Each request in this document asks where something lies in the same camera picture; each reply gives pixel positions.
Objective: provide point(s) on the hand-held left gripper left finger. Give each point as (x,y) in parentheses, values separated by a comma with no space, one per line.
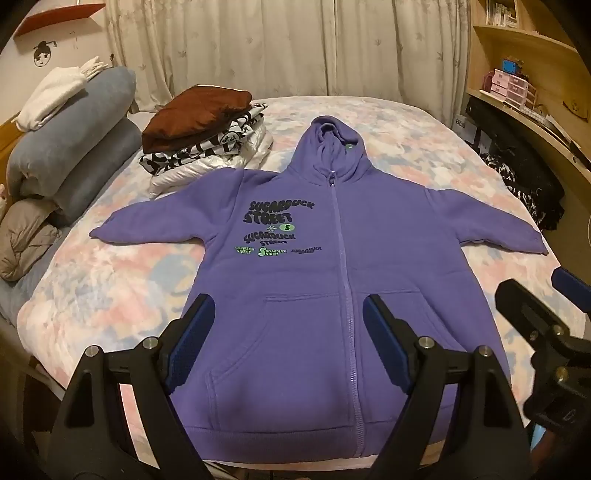
(189,341)

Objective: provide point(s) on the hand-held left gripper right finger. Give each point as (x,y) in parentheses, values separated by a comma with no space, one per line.
(383,341)

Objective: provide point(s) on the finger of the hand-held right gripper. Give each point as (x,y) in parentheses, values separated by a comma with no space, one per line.
(526,304)
(570,282)

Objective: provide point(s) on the purple zip hoodie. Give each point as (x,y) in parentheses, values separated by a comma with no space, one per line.
(286,323)

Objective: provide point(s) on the light blue cloth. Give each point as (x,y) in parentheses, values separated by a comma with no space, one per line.
(540,436)

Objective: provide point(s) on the pastel patterned bed blanket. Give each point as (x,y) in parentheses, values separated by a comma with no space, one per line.
(115,286)

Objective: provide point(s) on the black and white patterned cloth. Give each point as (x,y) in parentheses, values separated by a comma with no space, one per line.
(512,184)

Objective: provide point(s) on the stack of magazines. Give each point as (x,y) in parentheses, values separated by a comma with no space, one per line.
(561,131)

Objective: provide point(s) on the white folded garment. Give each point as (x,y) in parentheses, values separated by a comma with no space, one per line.
(194,177)

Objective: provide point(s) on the white cardboard box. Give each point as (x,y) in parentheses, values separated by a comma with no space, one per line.
(465,128)

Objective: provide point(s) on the beige blanket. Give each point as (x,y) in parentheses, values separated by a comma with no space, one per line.
(27,240)

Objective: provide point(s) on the pink drawer organizer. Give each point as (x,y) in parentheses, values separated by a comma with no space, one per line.
(510,90)

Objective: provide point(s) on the black and white patterned garment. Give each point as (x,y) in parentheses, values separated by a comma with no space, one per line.
(231,134)

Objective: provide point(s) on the brown folded garment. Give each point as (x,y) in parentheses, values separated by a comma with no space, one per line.
(194,115)

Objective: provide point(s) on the blue folded fleece blanket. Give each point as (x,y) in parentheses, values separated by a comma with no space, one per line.
(78,138)

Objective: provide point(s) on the wooden bookshelf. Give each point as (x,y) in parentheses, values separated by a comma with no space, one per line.
(526,39)

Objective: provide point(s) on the wooden headboard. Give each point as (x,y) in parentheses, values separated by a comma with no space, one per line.
(7,134)

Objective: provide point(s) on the row of books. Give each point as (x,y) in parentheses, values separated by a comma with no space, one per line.
(501,14)

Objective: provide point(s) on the white folded sweater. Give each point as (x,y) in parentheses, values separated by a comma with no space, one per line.
(46,97)

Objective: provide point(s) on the cream folded cloth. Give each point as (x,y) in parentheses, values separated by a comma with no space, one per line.
(94,67)

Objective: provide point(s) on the cream patterned curtain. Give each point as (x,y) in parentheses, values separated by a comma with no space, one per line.
(277,46)

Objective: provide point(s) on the face wall sticker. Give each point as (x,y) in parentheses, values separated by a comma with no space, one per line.
(45,54)

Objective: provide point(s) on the red wall shelf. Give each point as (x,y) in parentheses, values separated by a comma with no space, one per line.
(55,18)

